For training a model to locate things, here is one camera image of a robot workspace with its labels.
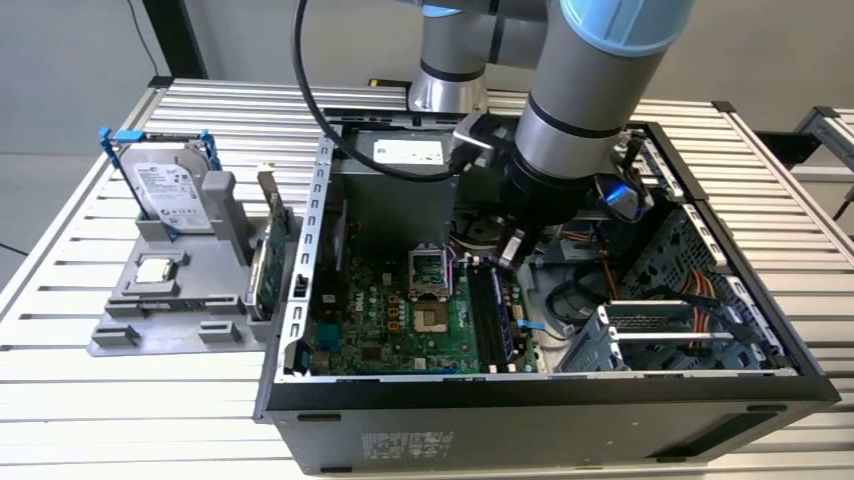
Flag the CPU socket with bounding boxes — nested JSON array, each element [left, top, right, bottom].
[[411, 305, 449, 337]]

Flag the metal socket cover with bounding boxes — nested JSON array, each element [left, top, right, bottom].
[[407, 248, 452, 296]]

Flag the orange yellow power wires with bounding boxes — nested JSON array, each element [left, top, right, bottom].
[[679, 272, 722, 351]]

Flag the blue RAM stick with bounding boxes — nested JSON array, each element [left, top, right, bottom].
[[488, 268, 520, 360]]

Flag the round black case speaker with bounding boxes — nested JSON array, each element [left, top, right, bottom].
[[451, 209, 512, 249]]

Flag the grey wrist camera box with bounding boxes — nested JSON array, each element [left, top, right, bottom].
[[595, 174, 652, 222]]

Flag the silver CPU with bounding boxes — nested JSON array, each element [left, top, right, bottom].
[[135, 258, 179, 285]]

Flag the grey parts rack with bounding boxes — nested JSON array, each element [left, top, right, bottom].
[[87, 169, 288, 359]]

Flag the black camera cable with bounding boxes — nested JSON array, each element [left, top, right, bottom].
[[291, 0, 468, 182]]

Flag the grey power supply unit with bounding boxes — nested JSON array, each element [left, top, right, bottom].
[[332, 130, 468, 251]]

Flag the hard disk in blue carrier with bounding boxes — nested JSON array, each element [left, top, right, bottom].
[[96, 127, 225, 240]]

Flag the green motherboard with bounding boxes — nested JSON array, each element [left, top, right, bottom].
[[307, 252, 540, 375]]

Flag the metal disk bay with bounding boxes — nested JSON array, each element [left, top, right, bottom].
[[559, 302, 768, 374]]

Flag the black open PC case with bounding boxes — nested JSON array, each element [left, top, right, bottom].
[[251, 107, 843, 476]]

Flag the neighbouring aluminium table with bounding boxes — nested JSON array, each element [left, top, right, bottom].
[[790, 105, 854, 224]]

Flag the black RAM slot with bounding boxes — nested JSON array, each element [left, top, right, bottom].
[[473, 257, 503, 374], [465, 257, 494, 374]]

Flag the black vertical post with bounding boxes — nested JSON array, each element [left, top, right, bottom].
[[143, 0, 209, 81]]

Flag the thin orange wire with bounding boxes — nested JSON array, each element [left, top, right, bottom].
[[598, 252, 619, 305]]

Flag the green graphics card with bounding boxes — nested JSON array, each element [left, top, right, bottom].
[[243, 162, 299, 324]]

